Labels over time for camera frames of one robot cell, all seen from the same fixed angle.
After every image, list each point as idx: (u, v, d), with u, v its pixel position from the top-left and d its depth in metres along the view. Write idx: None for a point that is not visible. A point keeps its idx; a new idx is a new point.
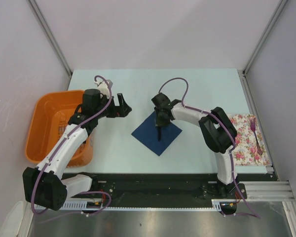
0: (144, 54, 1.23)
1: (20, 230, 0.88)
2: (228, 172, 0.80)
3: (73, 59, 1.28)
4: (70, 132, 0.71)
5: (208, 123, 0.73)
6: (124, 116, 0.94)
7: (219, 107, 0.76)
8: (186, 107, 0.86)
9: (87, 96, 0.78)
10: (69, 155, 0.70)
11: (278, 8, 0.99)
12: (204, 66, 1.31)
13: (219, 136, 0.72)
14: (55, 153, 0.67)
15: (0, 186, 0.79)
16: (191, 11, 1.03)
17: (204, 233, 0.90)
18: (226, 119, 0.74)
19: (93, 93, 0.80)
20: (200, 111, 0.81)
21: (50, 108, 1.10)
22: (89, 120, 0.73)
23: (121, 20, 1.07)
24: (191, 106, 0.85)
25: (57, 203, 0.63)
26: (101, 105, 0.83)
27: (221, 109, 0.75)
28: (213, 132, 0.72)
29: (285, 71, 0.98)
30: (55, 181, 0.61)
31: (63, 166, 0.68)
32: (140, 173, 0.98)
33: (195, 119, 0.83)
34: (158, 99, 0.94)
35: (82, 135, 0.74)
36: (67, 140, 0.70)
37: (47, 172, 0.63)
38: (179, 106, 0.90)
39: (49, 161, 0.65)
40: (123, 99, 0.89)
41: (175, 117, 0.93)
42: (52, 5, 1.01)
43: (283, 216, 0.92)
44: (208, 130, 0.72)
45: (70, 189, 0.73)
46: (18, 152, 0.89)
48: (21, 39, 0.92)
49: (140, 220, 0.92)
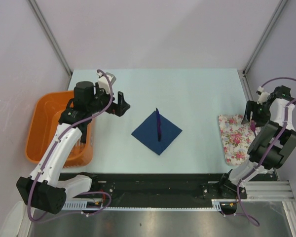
0: (144, 53, 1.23)
1: (20, 229, 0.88)
2: (239, 176, 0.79)
3: (73, 59, 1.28)
4: (61, 135, 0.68)
5: (270, 129, 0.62)
6: (119, 114, 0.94)
7: None
8: (284, 106, 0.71)
9: (79, 90, 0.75)
10: (63, 159, 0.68)
11: (278, 7, 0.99)
12: (204, 65, 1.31)
13: (262, 146, 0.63)
14: (48, 160, 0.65)
15: (0, 186, 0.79)
16: (191, 11, 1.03)
17: (204, 233, 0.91)
18: (288, 146, 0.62)
19: (85, 86, 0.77)
20: (285, 120, 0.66)
21: (50, 108, 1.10)
22: (82, 121, 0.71)
23: (121, 20, 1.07)
24: (287, 112, 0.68)
25: (55, 207, 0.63)
26: (95, 101, 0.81)
27: None
28: (265, 138, 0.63)
29: (285, 70, 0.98)
30: (50, 190, 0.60)
31: (57, 173, 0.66)
32: (139, 173, 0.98)
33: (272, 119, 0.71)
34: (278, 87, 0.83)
35: (75, 135, 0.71)
36: (59, 144, 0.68)
37: (40, 181, 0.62)
38: (283, 99, 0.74)
39: (41, 170, 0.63)
40: (123, 99, 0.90)
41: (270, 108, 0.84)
42: (52, 5, 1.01)
43: (283, 216, 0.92)
44: (263, 133, 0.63)
45: (70, 189, 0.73)
46: (18, 152, 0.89)
48: (21, 39, 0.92)
49: (140, 220, 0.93)
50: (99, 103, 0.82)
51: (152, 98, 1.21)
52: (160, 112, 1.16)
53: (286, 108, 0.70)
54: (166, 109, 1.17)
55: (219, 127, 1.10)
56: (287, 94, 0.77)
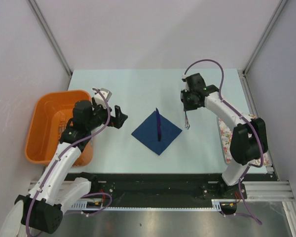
0: (144, 53, 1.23)
1: (20, 230, 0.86)
2: (236, 177, 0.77)
3: (74, 59, 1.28)
4: (61, 153, 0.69)
5: (243, 132, 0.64)
6: (118, 127, 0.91)
7: (261, 118, 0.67)
8: (223, 101, 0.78)
9: (77, 112, 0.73)
10: (62, 177, 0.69)
11: (278, 8, 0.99)
12: (204, 66, 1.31)
13: (250, 149, 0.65)
14: (47, 178, 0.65)
15: (0, 186, 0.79)
16: (192, 11, 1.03)
17: (204, 233, 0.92)
18: (262, 133, 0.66)
19: (83, 106, 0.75)
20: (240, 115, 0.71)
21: (50, 108, 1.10)
22: (80, 140, 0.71)
23: (121, 20, 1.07)
24: (230, 104, 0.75)
25: (52, 226, 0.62)
26: (93, 118, 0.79)
27: (262, 121, 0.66)
28: (245, 143, 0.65)
29: (285, 70, 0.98)
30: (48, 208, 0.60)
31: (55, 190, 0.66)
32: (140, 173, 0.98)
33: (229, 120, 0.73)
34: (193, 79, 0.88)
35: (74, 154, 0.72)
36: (59, 162, 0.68)
37: (38, 199, 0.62)
38: (216, 96, 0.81)
39: (40, 188, 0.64)
40: (120, 111, 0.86)
41: (206, 105, 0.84)
42: (52, 5, 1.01)
43: (282, 216, 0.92)
44: (241, 140, 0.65)
45: (67, 202, 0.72)
46: (18, 153, 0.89)
48: (21, 40, 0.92)
49: (140, 220, 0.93)
50: (98, 119, 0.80)
51: (152, 98, 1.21)
52: (160, 112, 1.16)
53: (222, 101, 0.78)
54: (166, 109, 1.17)
55: (219, 126, 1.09)
56: (212, 90, 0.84)
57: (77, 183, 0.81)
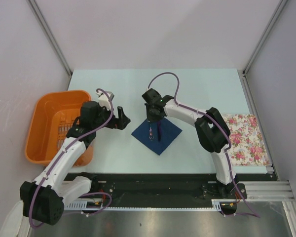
0: (144, 53, 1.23)
1: (20, 230, 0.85)
2: (225, 171, 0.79)
3: (74, 59, 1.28)
4: (68, 145, 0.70)
5: (204, 125, 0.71)
6: (122, 128, 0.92)
7: (214, 108, 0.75)
8: (179, 105, 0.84)
9: (85, 109, 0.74)
10: (67, 169, 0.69)
11: (278, 8, 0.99)
12: (204, 65, 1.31)
13: (215, 137, 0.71)
14: (54, 167, 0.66)
15: (0, 186, 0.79)
16: (192, 11, 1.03)
17: (204, 233, 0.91)
18: (220, 120, 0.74)
19: (91, 105, 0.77)
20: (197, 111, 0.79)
21: (51, 108, 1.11)
22: (87, 134, 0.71)
23: (121, 20, 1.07)
24: (186, 105, 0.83)
25: (54, 217, 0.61)
26: (99, 118, 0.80)
27: (216, 109, 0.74)
28: (208, 133, 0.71)
29: (285, 70, 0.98)
30: (52, 196, 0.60)
31: (60, 179, 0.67)
32: (140, 173, 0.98)
33: (190, 119, 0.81)
34: (149, 95, 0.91)
35: (80, 148, 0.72)
36: (65, 154, 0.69)
37: (44, 186, 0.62)
38: (172, 102, 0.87)
39: (46, 175, 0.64)
40: (123, 112, 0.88)
41: (167, 114, 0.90)
42: (51, 5, 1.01)
43: (282, 216, 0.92)
44: (204, 132, 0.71)
45: (69, 195, 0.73)
46: (18, 153, 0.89)
48: (21, 40, 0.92)
49: (140, 220, 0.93)
50: (102, 120, 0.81)
51: None
52: None
53: (178, 105, 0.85)
54: None
55: None
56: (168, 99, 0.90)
57: (78, 181, 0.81)
